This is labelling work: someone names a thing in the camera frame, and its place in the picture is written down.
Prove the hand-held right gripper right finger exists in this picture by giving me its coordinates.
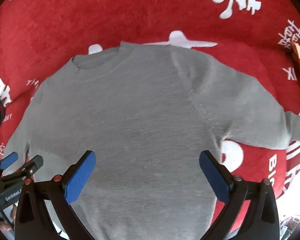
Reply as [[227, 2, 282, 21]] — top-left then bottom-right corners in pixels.
[[199, 150, 280, 240]]

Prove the grey sweater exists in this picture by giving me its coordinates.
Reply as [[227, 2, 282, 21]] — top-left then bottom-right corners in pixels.
[[5, 41, 300, 240]]

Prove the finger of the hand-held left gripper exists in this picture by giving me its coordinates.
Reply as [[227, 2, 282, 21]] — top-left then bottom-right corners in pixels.
[[0, 152, 18, 180], [0, 155, 44, 188]]

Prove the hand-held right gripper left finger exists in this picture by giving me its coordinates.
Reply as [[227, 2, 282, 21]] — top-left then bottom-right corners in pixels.
[[15, 150, 100, 240]]

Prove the red printed blanket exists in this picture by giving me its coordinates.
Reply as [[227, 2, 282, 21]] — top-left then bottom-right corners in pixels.
[[0, 0, 300, 230]]

